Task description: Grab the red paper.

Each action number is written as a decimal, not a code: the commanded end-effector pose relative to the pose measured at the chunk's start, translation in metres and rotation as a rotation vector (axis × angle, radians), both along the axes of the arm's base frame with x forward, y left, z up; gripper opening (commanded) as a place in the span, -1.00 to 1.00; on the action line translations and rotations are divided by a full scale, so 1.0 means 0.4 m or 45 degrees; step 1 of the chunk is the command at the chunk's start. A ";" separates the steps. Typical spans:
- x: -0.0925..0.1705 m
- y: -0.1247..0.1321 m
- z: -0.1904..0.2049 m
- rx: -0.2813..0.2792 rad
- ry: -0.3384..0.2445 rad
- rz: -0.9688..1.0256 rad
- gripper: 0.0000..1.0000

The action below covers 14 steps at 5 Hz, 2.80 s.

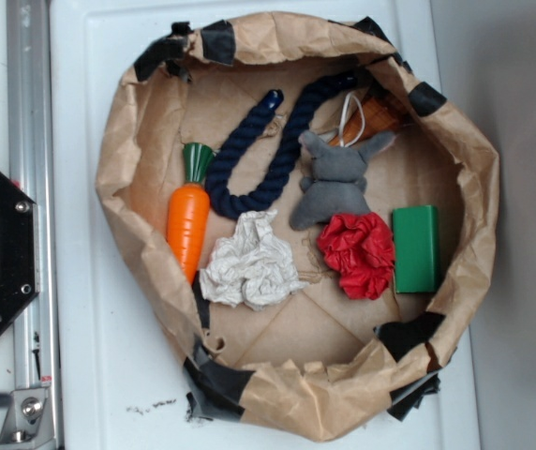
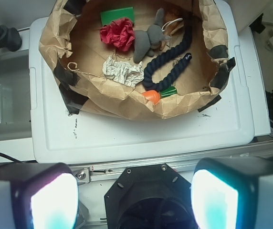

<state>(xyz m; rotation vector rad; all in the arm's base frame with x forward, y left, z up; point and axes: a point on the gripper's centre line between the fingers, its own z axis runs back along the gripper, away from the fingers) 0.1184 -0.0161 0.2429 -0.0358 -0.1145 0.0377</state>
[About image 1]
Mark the crumpled white paper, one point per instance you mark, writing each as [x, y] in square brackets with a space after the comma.
[252, 267]

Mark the crumpled red paper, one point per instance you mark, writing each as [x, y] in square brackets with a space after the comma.
[361, 250]

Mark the grey plush rabbit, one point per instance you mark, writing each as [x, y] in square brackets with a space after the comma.
[337, 181]

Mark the orange toy carrot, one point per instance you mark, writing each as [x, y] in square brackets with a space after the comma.
[189, 208]

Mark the green rectangular block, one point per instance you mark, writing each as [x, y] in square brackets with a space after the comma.
[416, 237]

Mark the brown paper bag container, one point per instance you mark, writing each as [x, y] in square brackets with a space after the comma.
[318, 364]

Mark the orange waffle cone toy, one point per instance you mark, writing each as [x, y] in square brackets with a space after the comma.
[363, 118]

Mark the white tray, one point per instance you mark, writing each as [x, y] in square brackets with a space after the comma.
[122, 386]

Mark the aluminium rail profile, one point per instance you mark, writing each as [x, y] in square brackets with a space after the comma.
[36, 331]

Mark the metal corner bracket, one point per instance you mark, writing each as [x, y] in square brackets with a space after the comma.
[28, 422]

